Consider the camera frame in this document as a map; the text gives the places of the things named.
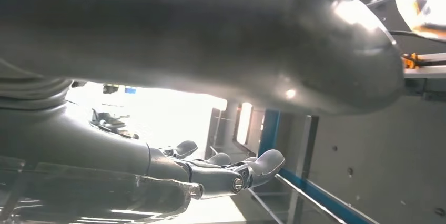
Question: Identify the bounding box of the blue metal shelf rack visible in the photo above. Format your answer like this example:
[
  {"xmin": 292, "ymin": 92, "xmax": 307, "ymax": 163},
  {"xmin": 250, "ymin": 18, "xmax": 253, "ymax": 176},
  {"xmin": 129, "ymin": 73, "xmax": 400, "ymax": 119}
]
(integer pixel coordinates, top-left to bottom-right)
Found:
[{"xmin": 258, "ymin": 109, "xmax": 380, "ymax": 224}]

